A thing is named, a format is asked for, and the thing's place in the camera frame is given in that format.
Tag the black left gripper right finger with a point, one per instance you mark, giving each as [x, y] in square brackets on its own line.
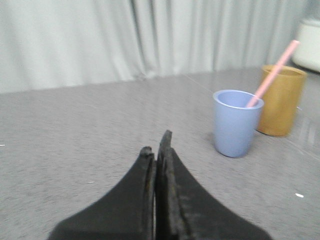
[186, 211]

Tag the grey pleated curtain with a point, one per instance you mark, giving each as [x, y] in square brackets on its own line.
[47, 44]

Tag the blue plastic cup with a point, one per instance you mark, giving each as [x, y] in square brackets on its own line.
[234, 124]

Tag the bamboo cylindrical holder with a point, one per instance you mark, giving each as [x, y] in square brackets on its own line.
[281, 101]

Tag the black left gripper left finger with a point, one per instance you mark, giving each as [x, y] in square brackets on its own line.
[126, 212]

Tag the white appliance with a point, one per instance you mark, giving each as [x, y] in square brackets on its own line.
[307, 54]

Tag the pink chopstick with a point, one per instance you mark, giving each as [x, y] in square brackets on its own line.
[264, 86]

